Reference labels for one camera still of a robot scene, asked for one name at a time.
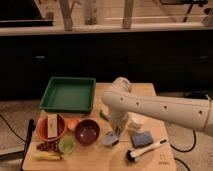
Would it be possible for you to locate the brown grapes bunch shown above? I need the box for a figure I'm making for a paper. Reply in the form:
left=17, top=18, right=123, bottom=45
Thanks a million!
left=36, top=141, right=59, bottom=153

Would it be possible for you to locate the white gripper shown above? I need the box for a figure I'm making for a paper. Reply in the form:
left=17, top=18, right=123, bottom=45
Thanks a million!
left=109, top=113, right=129, bottom=134

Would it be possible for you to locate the black cable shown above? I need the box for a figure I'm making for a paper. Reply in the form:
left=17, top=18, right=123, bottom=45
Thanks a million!
left=168, top=129, right=198, bottom=171

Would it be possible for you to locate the blue sponge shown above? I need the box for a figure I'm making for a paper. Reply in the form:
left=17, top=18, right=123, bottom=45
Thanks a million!
left=131, top=131, right=153, bottom=148

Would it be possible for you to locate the orange fruit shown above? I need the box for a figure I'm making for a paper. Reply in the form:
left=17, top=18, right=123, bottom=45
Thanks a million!
left=68, top=118, right=79, bottom=132

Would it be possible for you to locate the dark purple bowl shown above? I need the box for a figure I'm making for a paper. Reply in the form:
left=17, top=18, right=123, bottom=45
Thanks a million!
left=75, top=119, right=100, bottom=145

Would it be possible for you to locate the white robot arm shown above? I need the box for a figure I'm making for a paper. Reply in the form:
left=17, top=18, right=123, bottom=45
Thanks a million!
left=102, top=77, right=213, bottom=137

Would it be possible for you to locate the yellow banana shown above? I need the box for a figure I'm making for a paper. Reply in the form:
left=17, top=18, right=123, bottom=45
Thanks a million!
left=33, top=151, right=62, bottom=161

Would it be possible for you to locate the white cup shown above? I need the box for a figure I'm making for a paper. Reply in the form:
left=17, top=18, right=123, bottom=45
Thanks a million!
left=129, top=113, right=145, bottom=129

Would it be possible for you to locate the orange bowl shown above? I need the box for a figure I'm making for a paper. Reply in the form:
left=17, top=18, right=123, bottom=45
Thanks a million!
left=36, top=114, right=67, bottom=142

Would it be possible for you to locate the white handled brush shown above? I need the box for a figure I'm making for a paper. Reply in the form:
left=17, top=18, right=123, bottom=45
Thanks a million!
left=126, top=139, right=167, bottom=162

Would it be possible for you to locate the small green cup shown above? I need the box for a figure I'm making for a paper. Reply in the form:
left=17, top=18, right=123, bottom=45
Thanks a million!
left=58, top=136, right=75, bottom=154

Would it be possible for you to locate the wooden block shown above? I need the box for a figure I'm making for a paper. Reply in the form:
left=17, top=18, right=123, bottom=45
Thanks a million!
left=47, top=114, right=58, bottom=138

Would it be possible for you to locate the green vegetable piece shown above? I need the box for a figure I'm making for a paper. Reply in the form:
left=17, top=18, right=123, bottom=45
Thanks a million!
left=99, top=110, right=109, bottom=121

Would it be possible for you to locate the green plastic tray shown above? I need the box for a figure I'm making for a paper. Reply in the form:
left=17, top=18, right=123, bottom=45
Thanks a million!
left=40, top=77, right=96, bottom=113

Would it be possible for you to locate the metal cup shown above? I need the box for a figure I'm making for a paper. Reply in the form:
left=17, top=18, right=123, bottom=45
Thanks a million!
left=103, top=131, right=119, bottom=147

